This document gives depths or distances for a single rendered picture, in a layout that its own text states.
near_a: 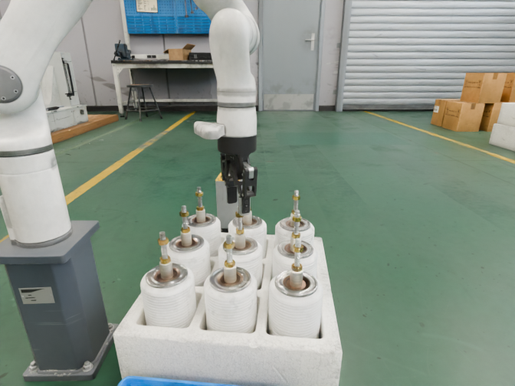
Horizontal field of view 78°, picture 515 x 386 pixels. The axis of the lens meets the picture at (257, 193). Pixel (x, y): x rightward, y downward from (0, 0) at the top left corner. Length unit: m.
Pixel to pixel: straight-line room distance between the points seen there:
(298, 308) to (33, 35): 0.59
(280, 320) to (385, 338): 0.37
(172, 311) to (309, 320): 0.24
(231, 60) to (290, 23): 5.00
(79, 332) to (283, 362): 0.42
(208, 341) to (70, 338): 0.31
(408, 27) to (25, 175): 5.69
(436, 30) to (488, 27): 0.79
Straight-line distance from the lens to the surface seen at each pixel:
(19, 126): 0.70
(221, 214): 0.96
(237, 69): 0.57
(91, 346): 0.83
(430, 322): 0.99
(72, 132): 3.71
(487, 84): 4.21
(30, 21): 0.64
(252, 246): 0.69
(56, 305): 0.75
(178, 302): 0.61
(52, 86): 4.01
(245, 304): 0.58
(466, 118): 4.16
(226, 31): 0.56
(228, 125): 0.58
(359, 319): 0.93
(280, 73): 5.50
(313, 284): 0.59
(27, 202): 0.68
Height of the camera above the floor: 0.60
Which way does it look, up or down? 21 degrees down
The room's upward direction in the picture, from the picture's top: straight up
